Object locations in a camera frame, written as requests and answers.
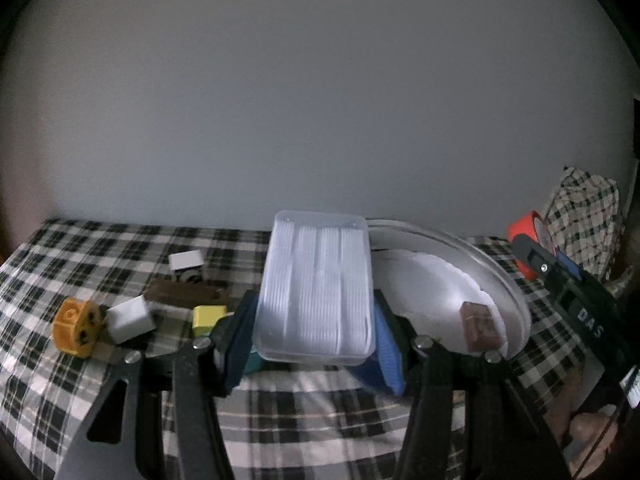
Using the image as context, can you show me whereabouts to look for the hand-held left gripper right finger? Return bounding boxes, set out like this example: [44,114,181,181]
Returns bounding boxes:
[350,290,571,480]

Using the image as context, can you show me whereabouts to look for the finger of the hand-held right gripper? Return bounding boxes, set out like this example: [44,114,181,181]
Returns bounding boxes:
[554,250,585,281]
[510,234,560,288]

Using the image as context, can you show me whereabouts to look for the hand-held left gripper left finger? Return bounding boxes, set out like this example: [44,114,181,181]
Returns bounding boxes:
[55,292,261,480]

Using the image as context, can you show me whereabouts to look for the orange tape roll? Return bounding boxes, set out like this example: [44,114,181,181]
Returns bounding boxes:
[507,211,553,281]

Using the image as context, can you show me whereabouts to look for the yellow block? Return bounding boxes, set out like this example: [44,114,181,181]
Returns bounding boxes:
[192,305,228,338]

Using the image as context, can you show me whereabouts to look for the clear plastic box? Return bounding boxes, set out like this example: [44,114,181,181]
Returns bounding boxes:
[252,210,377,363]

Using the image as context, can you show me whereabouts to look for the white block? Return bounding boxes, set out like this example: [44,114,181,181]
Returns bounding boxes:
[106,295,158,345]

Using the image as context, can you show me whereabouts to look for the orange round toy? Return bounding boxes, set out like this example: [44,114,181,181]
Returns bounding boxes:
[54,298,107,358]

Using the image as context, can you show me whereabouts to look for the person's right hand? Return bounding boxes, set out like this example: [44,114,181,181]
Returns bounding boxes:
[547,360,623,466]

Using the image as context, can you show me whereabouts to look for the checked fabric pile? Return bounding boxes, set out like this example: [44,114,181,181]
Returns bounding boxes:
[542,165,626,286]

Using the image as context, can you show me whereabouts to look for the white paper sheet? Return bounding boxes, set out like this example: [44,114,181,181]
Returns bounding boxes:
[372,250,513,356]

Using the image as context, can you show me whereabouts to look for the brown block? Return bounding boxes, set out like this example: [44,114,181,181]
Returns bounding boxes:
[460,301,502,352]

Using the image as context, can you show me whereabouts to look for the white cube with black print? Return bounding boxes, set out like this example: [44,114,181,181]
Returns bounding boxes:
[168,251,205,283]

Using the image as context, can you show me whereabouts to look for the checked blanket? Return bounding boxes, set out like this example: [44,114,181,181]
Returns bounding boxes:
[0,217,640,480]

